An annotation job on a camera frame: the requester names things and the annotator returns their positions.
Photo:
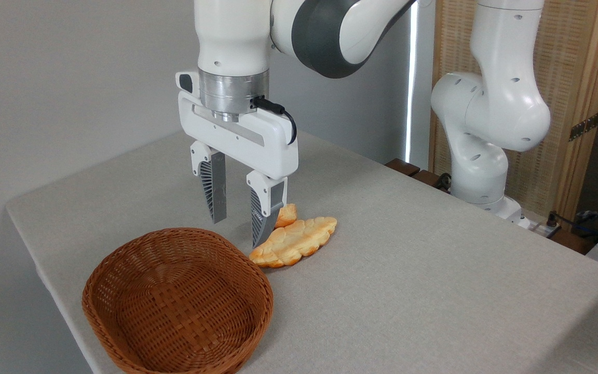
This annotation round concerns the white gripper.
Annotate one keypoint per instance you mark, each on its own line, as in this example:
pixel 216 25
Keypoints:
pixel 273 150

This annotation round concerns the small round bread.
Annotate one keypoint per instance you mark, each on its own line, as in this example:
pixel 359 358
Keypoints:
pixel 287 215

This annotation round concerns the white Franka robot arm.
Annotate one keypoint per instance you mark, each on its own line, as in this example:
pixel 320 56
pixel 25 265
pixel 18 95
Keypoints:
pixel 231 41

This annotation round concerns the long braided bread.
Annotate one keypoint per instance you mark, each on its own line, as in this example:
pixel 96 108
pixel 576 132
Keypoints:
pixel 294 241

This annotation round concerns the brown woven wicker basket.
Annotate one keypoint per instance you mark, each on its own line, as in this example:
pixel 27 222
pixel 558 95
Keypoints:
pixel 174 306

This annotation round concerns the dark brown wooden block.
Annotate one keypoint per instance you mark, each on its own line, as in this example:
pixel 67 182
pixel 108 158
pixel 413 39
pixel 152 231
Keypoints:
pixel 403 167
pixel 426 177

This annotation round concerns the black power plug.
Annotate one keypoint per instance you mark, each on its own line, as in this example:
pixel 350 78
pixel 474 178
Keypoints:
pixel 552 219

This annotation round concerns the brown wooden board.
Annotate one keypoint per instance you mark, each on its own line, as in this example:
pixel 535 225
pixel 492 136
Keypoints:
pixel 571 241

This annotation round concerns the metal screen hinge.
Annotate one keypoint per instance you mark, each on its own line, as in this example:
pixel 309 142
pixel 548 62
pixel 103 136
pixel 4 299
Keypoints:
pixel 584 126

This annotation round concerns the wooden rattan folding screen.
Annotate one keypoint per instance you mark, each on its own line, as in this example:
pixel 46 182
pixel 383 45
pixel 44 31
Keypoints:
pixel 569 62

